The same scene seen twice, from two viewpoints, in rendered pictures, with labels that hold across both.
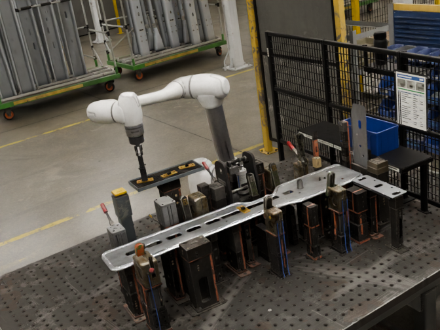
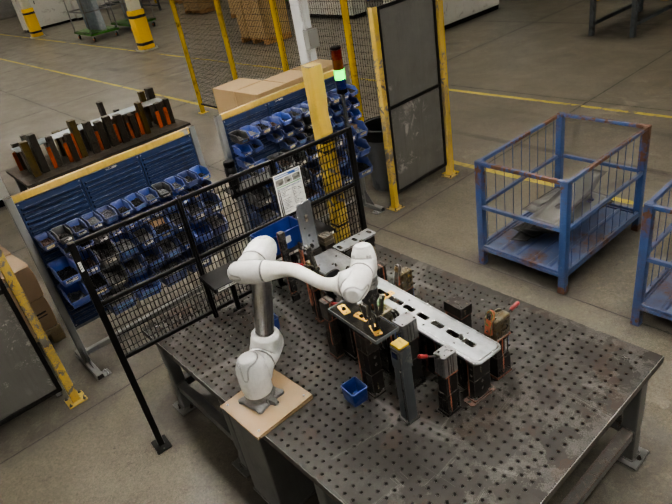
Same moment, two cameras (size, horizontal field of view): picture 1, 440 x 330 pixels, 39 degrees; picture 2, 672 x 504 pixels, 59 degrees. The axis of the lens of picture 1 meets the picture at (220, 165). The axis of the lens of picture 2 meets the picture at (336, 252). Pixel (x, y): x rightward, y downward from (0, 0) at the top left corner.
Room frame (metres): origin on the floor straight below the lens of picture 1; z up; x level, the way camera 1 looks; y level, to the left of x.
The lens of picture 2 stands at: (3.16, 2.51, 2.86)
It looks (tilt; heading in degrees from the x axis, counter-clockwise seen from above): 30 degrees down; 264
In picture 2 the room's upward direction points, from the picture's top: 11 degrees counter-clockwise
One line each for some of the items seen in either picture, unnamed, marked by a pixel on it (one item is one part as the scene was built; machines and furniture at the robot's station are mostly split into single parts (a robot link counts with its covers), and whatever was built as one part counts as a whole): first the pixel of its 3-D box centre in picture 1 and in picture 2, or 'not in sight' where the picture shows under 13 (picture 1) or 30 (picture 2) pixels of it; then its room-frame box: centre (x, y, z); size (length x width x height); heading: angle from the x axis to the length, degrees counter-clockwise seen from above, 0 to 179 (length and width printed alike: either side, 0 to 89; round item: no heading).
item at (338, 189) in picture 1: (338, 219); not in sight; (2.67, -0.54, 0.87); 0.12 x 0.09 x 0.35; 26
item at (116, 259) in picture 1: (240, 212); (390, 296); (2.66, -0.06, 1.00); 1.38 x 0.22 x 0.02; 116
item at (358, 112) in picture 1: (359, 135); (307, 227); (2.98, -0.74, 1.17); 0.12 x 0.01 x 0.34; 26
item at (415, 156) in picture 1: (359, 144); (270, 253); (3.25, -0.80, 1.02); 0.90 x 0.22 x 0.03; 26
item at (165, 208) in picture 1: (171, 237); (408, 351); (2.68, 0.29, 0.90); 0.13 x 0.10 x 0.41; 26
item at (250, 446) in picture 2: not in sight; (277, 447); (3.45, 0.13, 0.33); 0.31 x 0.31 x 0.66; 31
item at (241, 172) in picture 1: (240, 200); (347, 313); (2.90, -0.08, 0.94); 0.18 x 0.13 x 0.49; 116
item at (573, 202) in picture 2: not in sight; (561, 196); (0.85, -1.55, 0.47); 1.20 x 0.80 x 0.95; 30
